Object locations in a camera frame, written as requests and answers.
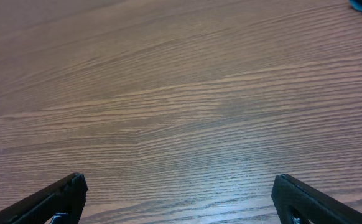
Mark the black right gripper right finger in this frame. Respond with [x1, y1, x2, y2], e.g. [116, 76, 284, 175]
[271, 174, 362, 224]

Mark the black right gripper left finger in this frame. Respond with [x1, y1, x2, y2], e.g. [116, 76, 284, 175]
[0, 172, 88, 224]

